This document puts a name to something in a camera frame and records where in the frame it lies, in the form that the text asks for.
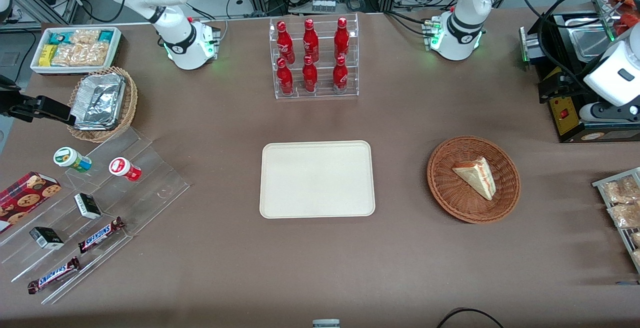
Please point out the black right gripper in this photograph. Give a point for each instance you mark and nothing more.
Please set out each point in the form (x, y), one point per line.
(15, 107)

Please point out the triangle sandwich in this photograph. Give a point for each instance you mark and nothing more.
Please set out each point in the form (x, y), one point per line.
(477, 175)

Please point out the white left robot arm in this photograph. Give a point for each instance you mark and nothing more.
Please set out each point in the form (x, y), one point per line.
(457, 31)

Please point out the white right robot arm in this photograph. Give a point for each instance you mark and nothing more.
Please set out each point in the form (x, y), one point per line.
(176, 38)

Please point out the aluminium foil tray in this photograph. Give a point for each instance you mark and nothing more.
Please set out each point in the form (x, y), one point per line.
(97, 101)

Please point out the light wicker basket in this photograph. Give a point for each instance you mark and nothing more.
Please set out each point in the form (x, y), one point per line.
(131, 101)

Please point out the beige plastic tray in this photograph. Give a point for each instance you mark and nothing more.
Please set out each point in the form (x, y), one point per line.
(317, 179)

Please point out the brown wicker basket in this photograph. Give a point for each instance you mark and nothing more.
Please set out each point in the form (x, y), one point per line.
(445, 188)

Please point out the tray of packaged snacks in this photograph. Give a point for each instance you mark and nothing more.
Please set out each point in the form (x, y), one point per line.
(602, 184)

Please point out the green lid yogurt cup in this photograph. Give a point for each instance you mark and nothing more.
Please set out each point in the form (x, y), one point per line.
(70, 159)

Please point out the yellow snack packet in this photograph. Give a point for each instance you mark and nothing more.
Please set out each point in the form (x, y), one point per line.
(47, 55)

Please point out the clear bag of crackers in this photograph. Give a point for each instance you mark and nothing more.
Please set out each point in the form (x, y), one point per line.
(82, 54)

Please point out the teal snack packet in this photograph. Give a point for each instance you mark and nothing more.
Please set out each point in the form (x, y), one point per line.
(60, 37)

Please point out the white snack container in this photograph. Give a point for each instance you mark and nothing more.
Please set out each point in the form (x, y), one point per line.
(116, 48)

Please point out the red cookie box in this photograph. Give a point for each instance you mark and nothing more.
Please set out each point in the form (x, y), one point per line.
(27, 195)

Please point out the red lid yogurt cup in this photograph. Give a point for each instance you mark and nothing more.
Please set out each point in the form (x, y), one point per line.
(123, 168)

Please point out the small black carton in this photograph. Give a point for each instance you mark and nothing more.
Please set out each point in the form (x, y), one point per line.
(46, 238)
(87, 205)

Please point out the clear acrylic step display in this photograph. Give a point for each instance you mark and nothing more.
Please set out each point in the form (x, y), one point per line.
(150, 168)

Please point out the snickers bar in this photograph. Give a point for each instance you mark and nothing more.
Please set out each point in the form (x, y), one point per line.
(54, 275)
(100, 235)

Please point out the red cola bottle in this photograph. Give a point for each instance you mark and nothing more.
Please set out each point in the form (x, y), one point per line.
(310, 77)
(285, 43)
(341, 38)
(310, 41)
(340, 76)
(285, 79)

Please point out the clear acrylic bottle rack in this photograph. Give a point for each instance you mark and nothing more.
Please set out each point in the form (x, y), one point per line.
(322, 76)

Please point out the grey device edge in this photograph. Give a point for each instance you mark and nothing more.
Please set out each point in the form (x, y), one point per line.
(326, 323)

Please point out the black sealing machine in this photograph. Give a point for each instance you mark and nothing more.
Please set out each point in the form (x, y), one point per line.
(567, 113)

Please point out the clear bag of pastry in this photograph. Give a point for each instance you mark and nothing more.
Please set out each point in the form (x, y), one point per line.
(620, 189)
(625, 214)

